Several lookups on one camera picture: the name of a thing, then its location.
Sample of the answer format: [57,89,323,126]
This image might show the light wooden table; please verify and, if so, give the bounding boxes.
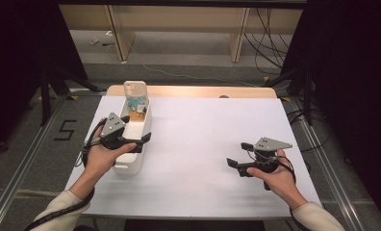
[106,85,278,99]

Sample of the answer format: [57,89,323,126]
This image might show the right hand-held gripper black cable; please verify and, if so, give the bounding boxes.
[247,148,310,231]

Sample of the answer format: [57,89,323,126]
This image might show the aluminium floor rail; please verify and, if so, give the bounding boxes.
[0,94,67,231]
[289,97,369,231]

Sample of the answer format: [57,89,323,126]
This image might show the thin white floor cable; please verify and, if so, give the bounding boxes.
[127,41,260,89]

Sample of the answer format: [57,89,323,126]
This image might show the beige wooden shelf unit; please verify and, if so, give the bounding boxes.
[59,4,303,64]

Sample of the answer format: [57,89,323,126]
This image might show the hand-held gripper black cable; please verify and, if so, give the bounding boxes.
[247,148,310,231]
[23,118,107,231]

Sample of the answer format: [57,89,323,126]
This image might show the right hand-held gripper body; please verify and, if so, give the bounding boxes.
[247,137,293,174]

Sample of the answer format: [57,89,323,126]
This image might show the orange printed phone case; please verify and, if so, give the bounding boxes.
[123,80,148,122]

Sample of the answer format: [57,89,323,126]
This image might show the black floor cables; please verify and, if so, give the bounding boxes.
[288,109,332,153]

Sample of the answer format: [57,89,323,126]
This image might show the black curtain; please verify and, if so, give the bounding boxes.
[281,0,381,222]
[0,0,89,155]

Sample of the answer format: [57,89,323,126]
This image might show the person's right hand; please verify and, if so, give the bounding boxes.
[246,149,308,210]

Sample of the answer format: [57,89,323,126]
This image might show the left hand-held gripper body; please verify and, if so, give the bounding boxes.
[99,112,129,150]

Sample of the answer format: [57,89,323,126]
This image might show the white table board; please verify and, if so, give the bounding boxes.
[64,94,321,219]

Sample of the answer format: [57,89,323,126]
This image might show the left hand-held gripper black cable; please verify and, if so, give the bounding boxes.
[23,118,107,231]

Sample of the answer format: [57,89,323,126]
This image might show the black tripod stand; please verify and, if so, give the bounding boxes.
[38,64,108,127]
[264,65,315,126]

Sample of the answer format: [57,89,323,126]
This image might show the person's left hand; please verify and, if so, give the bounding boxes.
[82,118,138,181]

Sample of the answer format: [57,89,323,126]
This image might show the hanging black cables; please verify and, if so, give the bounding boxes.
[244,8,291,76]

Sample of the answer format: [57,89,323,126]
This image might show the white plastic storage box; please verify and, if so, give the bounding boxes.
[111,95,153,176]

